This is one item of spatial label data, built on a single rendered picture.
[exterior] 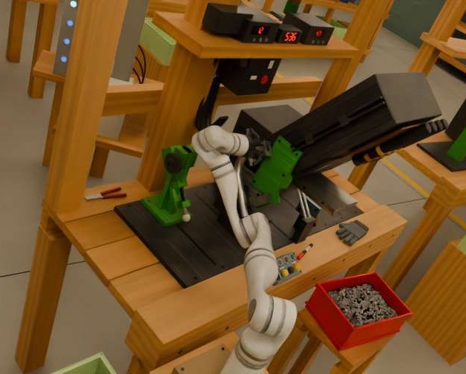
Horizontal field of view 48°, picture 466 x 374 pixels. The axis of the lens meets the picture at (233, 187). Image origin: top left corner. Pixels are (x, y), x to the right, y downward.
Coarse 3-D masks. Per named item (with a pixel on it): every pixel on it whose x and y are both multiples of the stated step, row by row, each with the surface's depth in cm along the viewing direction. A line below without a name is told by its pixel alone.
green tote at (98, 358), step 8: (88, 360) 123; (96, 360) 124; (104, 360) 124; (64, 368) 119; (72, 368) 119; (80, 368) 122; (88, 368) 124; (96, 368) 127; (104, 368) 124; (112, 368) 123
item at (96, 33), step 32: (96, 0) 135; (192, 0) 165; (224, 0) 164; (384, 0) 230; (96, 32) 140; (352, 32) 240; (96, 64) 146; (192, 64) 172; (352, 64) 246; (64, 96) 155; (96, 96) 153; (160, 96) 184; (192, 96) 182; (320, 96) 258; (64, 128) 158; (96, 128) 161; (160, 128) 187; (192, 128) 193; (64, 160) 162; (160, 160) 192; (64, 192) 168
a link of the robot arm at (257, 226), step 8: (248, 216) 162; (256, 216) 160; (264, 216) 162; (248, 224) 159; (256, 224) 158; (264, 224) 157; (248, 232) 159; (256, 232) 158; (264, 232) 153; (256, 240) 148; (264, 240) 148; (256, 248) 144; (264, 248) 144; (272, 248) 149
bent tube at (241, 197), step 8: (264, 144) 184; (264, 152) 184; (240, 160) 191; (240, 168) 192; (240, 176) 192; (240, 184) 191; (240, 192) 191; (240, 200) 190; (240, 208) 190; (240, 216) 190
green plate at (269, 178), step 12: (276, 144) 186; (288, 144) 184; (276, 156) 186; (288, 156) 183; (300, 156) 181; (264, 168) 189; (276, 168) 186; (288, 168) 183; (252, 180) 192; (264, 180) 189; (276, 180) 186; (288, 180) 189; (264, 192) 188
